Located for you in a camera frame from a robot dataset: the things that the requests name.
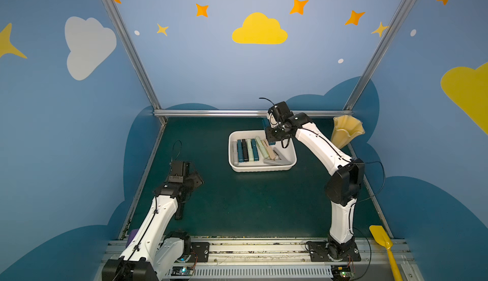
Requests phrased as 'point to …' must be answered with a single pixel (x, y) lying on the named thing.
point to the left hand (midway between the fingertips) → (201, 177)
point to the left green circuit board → (182, 271)
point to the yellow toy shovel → (382, 238)
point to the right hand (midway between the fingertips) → (271, 134)
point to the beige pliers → (269, 149)
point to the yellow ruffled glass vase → (346, 126)
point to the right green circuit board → (342, 273)
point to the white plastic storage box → (289, 152)
